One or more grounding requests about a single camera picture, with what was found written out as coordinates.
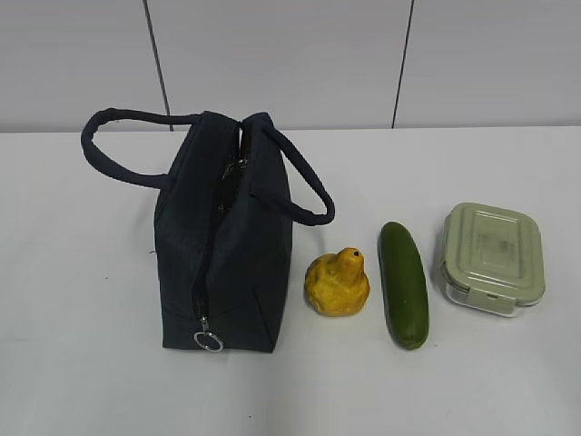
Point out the yellow pear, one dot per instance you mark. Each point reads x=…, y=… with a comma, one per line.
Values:
x=336, y=284

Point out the green lidded glass container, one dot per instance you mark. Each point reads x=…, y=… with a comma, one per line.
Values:
x=492, y=259

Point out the dark blue lunch bag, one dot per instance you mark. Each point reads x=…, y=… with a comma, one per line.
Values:
x=222, y=225

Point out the green cucumber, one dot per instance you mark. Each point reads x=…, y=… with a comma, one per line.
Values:
x=404, y=286

